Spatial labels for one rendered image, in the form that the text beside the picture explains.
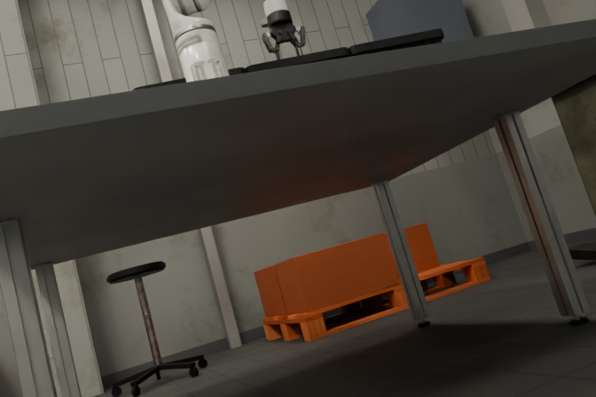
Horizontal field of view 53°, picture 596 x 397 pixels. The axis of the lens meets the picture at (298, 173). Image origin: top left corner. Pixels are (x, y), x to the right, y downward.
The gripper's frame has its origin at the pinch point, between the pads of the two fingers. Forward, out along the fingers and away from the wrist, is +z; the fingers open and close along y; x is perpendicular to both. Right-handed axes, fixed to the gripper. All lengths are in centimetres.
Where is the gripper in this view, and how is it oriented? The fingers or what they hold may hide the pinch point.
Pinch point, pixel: (290, 57)
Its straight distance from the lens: 186.1
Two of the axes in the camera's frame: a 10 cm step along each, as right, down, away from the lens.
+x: -1.8, 2.1, 9.6
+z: 2.7, 9.5, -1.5
